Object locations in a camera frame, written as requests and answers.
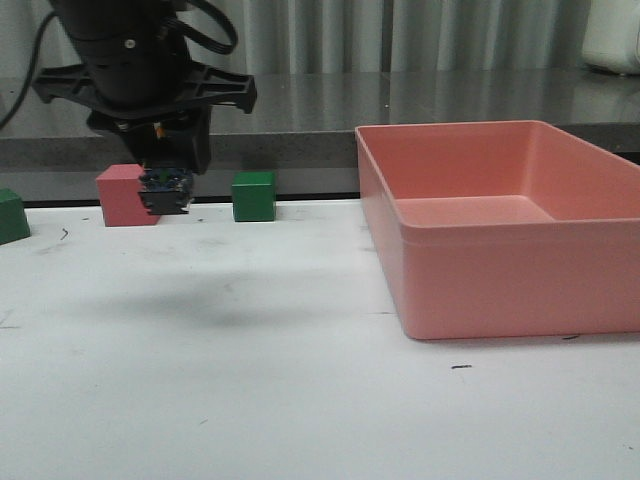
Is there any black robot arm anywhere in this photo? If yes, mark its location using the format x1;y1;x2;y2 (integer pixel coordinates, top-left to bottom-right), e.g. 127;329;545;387
34;1;257;175

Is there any far pink cube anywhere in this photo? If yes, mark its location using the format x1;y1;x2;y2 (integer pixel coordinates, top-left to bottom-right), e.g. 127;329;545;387
96;164;160;227

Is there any green cube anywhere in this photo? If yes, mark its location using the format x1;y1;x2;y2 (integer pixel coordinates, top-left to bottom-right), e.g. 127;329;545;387
232;171;276;222
0;188;31;245

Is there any right green cube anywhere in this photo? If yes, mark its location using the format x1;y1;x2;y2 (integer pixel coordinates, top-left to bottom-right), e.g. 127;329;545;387
232;171;276;222

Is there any white appliance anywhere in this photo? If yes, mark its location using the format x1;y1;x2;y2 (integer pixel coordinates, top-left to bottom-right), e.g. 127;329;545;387
581;0;639;75

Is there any pink plastic bin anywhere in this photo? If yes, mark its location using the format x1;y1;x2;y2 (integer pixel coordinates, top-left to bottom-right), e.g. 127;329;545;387
355;121;639;340

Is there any grey pleated curtain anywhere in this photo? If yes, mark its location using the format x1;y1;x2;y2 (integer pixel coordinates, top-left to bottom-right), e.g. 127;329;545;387
0;0;594;79

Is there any yellow push button switch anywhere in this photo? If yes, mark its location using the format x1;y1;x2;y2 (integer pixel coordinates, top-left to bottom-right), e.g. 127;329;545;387
138;168;194;216

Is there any left green cube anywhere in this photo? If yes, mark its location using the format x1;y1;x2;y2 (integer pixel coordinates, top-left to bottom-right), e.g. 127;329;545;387
0;188;31;245

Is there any grey stone counter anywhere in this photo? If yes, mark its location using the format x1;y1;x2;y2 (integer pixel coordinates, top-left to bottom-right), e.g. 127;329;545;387
1;68;639;204

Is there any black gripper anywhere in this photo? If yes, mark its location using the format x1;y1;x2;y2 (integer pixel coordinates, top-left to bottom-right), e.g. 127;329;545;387
33;33;257;175

